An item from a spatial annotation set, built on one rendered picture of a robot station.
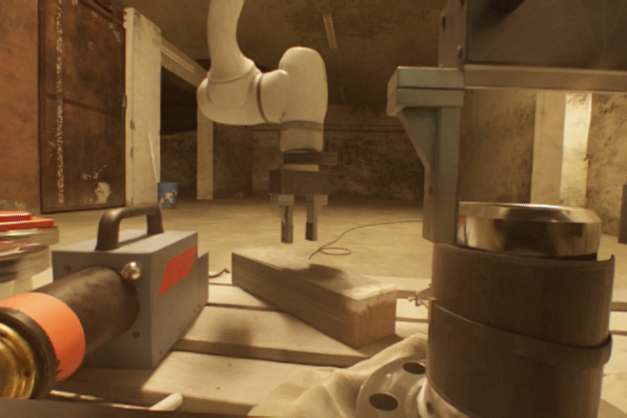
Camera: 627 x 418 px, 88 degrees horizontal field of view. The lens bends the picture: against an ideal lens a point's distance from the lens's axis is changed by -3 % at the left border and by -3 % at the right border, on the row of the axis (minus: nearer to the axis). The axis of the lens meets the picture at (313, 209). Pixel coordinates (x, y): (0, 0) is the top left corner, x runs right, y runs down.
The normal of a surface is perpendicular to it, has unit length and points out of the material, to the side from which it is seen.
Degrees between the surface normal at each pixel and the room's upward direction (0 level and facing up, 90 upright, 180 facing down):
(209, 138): 90
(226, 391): 0
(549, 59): 90
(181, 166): 90
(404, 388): 0
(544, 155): 90
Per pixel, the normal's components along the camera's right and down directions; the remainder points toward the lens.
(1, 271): 0.90, 0.05
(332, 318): -0.77, 0.03
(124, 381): 0.03, -1.00
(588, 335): 0.29, 0.07
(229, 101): -0.23, 0.59
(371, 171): -0.14, 0.07
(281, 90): -0.37, 0.09
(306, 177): 0.63, 0.07
